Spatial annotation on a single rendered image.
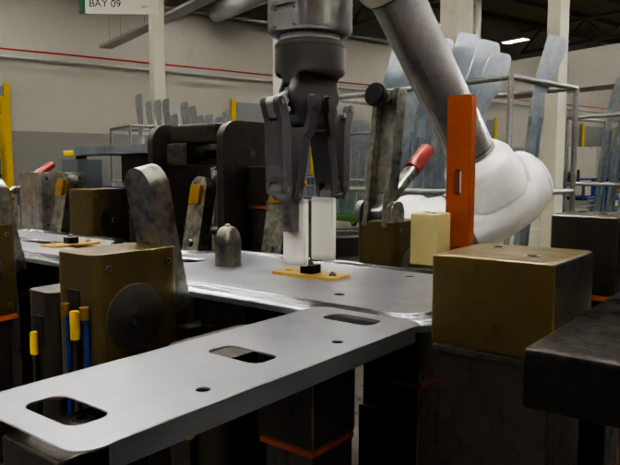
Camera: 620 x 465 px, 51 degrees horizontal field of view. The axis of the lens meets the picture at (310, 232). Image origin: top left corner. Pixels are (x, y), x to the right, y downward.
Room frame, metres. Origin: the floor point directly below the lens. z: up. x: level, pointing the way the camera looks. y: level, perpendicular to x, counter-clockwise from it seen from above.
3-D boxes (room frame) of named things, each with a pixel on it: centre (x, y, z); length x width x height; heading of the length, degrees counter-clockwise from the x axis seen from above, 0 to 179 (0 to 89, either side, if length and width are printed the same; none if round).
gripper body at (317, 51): (0.70, 0.00, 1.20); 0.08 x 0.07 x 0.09; 142
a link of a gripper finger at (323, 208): (0.72, -0.02, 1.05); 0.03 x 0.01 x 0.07; 52
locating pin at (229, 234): (0.77, 0.10, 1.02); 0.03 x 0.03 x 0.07
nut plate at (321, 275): (0.70, 0.00, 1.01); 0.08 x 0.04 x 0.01; 52
